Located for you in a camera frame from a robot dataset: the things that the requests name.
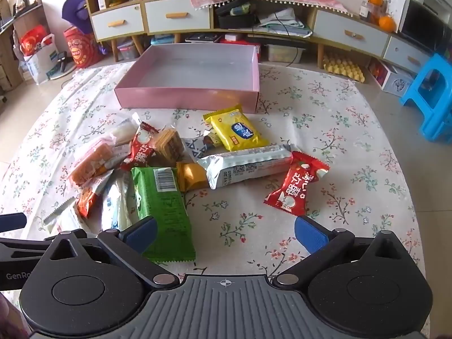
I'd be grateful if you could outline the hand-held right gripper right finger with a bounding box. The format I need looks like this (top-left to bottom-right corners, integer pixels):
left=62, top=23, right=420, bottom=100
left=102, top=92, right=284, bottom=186
left=270, top=215, right=403, bottom=289

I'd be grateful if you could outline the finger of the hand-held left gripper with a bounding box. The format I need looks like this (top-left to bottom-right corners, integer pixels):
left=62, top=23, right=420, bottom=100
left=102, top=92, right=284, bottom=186
left=0, top=214, right=28, bottom=233
left=0, top=231, right=89, bottom=260

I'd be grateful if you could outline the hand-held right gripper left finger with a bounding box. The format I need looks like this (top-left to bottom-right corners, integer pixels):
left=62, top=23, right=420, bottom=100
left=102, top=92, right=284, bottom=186
left=44, top=217, right=181, bottom=289

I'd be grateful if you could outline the green snack packet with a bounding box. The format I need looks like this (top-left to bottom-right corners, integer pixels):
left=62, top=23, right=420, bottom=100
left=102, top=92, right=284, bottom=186
left=130, top=166, right=197, bottom=264

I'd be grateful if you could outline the white blue snack packet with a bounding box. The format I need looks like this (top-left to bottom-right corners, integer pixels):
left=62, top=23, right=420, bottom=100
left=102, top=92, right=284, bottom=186
left=101, top=173, right=136, bottom=232

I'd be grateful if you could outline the cream white snack packet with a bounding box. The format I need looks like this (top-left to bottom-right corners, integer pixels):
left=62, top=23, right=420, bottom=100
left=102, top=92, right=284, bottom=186
left=43, top=198, right=97, bottom=239

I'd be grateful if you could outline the red candy packet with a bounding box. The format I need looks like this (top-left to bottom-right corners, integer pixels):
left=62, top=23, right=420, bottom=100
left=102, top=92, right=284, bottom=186
left=263, top=151, right=331, bottom=217
left=120, top=112, right=160, bottom=172

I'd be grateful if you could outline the orange cracker packet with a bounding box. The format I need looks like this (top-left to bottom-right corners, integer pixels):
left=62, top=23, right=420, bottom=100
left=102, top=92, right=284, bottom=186
left=75, top=173, right=112, bottom=220

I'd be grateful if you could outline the gold snack packet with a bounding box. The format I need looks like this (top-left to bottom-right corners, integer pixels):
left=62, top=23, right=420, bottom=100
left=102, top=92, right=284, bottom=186
left=176, top=162, right=209, bottom=193

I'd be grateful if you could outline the pink cracker packet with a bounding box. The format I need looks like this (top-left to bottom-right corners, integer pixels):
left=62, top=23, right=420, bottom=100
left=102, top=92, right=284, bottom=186
left=67, top=138, right=131, bottom=188

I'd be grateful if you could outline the clear wafer packet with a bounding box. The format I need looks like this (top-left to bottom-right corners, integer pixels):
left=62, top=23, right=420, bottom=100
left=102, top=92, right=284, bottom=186
left=150, top=127, right=186, bottom=167

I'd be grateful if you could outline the long white snack packet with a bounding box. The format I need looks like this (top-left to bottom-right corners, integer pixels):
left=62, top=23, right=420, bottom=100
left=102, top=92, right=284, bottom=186
left=196, top=143, right=295, bottom=190

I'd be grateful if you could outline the clear rice cracker packet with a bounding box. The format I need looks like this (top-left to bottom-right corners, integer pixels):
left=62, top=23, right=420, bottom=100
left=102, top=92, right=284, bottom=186
left=109, top=113, right=142, bottom=145

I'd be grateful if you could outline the yellow snack packet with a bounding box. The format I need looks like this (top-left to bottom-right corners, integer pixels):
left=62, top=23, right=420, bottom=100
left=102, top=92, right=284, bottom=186
left=202, top=104, right=271, bottom=152

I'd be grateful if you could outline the pink cardboard box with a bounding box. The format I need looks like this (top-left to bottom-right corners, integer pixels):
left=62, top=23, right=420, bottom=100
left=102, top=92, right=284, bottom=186
left=114, top=44, right=261, bottom=114

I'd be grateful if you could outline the floral tablecloth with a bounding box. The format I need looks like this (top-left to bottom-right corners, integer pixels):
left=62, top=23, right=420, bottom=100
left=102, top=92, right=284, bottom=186
left=0, top=62, right=429, bottom=339

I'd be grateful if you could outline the white paper bag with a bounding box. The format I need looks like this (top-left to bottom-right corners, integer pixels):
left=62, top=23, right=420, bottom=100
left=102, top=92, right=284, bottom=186
left=19, top=33, right=60, bottom=85

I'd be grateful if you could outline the blue plastic stool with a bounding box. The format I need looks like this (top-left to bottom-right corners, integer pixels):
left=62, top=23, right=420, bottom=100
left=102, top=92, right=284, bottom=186
left=399, top=53, right=452, bottom=144

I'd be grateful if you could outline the round white stand base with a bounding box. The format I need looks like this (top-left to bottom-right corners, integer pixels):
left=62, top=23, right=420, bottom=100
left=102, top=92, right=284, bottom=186
left=49, top=51, right=76, bottom=80

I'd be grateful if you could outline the yellow egg tray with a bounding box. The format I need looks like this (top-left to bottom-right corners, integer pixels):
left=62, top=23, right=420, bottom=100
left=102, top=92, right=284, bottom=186
left=323, top=52, right=366, bottom=82

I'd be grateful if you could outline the white blue printed box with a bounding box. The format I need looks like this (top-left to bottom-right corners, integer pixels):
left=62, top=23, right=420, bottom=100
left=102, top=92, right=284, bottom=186
left=367, top=58, right=414, bottom=97

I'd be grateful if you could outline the red gift bag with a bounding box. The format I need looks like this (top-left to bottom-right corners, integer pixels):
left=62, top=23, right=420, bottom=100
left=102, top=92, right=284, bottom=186
left=19, top=25, right=48, bottom=57

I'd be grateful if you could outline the clear plastic storage box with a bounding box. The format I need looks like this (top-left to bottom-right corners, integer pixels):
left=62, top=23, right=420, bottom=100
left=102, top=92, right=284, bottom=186
left=266, top=44, right=306, bottom=63
left=116, top=40, right=140, bottom=61

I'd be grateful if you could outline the red patterned bag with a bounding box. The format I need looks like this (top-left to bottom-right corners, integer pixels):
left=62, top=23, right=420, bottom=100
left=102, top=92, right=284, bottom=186
left=64, top=26, right=103, bottom=68

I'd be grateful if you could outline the white cabinet drawer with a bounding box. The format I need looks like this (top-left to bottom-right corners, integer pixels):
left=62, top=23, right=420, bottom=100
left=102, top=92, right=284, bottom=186
left=90, top=3, right=145, bottom=41
left=312, top=10, right=391, bottom=59
left=383, top=37, right=433, bottom=75
left=145, top=0, right=211, bottom=35

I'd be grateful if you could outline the black flat device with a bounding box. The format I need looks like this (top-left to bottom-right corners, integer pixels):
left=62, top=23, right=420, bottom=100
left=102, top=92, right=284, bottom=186
left=247, top=35, right=308, bottom=48

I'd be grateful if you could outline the wooden bookshelf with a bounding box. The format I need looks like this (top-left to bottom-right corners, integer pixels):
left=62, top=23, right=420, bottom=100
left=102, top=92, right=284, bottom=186
left=0, top=0, right=45, bottom=94

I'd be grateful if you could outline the dark lid storage box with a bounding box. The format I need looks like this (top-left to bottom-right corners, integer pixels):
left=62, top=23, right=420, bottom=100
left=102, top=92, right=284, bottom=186
left=185, top=33, right=223, bottom=45

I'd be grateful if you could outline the pile of papers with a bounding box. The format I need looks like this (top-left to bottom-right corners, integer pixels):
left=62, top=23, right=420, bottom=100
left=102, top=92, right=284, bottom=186
left=258, top=7, right=313, bottom=38

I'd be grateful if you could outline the wooden tv cabinet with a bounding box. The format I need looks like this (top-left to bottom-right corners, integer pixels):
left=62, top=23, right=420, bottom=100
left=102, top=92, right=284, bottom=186
left=81, top=0, right=440, bottom=75

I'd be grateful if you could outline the purple hat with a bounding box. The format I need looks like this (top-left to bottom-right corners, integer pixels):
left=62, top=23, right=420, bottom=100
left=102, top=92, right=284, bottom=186
left=62, top=0, right=93, bottom=22

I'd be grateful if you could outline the black storage box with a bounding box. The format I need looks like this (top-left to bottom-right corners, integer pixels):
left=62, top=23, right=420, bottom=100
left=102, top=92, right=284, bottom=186
left=215, top=2, right=258, bottom=31

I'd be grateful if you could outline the black white microwave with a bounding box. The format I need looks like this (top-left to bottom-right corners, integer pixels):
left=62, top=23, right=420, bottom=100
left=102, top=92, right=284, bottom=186
left=397, top=0, right=452, bottom=53

